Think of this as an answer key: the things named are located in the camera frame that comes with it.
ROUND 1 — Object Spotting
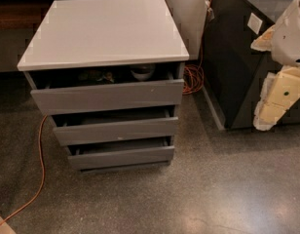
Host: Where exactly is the grey middle drawer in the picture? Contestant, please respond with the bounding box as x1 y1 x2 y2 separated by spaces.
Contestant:
54 107 178 146

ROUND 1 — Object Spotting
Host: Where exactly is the grey drawer cabinet white top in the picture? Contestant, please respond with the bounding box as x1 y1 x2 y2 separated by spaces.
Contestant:
18 0 189 171

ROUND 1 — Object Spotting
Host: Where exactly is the grey bottom drawer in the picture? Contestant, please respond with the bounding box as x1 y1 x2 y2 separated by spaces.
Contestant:
68 137 174 170

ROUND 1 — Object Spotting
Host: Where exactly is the white bowl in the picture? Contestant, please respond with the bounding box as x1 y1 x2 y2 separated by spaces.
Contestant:
130 64 155 81

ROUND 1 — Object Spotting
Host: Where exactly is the green rice chip bag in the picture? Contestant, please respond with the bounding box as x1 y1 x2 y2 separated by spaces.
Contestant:
78 70 115 84

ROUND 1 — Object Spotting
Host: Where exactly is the white label on cabinet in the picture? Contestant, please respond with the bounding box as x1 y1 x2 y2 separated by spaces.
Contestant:
247 13 262 34

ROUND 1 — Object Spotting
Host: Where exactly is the cardboard corner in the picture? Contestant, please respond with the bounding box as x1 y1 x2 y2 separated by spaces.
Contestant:
0 216 17 234

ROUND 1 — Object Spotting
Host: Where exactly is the grey drawer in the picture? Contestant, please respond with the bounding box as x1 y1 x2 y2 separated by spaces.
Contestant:
31 74 183 115
54 107 178 146
68 137 174 170

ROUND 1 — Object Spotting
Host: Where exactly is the orange extension cable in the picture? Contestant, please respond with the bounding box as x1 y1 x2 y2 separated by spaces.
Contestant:
0 0 222 232

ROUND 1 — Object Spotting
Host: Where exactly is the grey top drawer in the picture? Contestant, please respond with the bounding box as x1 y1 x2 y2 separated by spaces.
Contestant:
31 74 183 115

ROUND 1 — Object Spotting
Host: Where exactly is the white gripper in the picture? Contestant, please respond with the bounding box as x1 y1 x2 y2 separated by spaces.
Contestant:
250 0 300 131

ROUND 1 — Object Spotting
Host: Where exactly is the black cabinet with hole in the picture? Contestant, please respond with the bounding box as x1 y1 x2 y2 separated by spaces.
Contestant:
202 0 289 129

